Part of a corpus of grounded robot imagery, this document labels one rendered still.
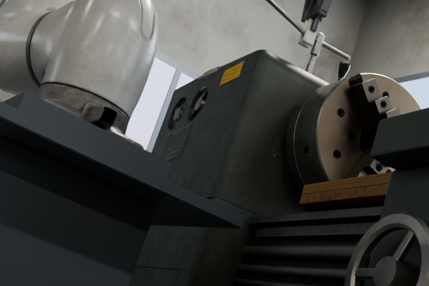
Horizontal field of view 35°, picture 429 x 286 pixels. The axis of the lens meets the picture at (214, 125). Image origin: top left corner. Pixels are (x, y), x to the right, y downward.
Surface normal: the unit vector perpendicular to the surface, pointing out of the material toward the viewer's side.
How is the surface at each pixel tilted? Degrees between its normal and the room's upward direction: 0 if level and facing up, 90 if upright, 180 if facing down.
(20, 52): 117
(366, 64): 90
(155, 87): 90
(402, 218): 90
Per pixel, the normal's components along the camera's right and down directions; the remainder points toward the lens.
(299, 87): 0.43, -0.16
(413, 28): -0.79, -0.42
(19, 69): -0.48, 0.41
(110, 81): 0.54, 0.01
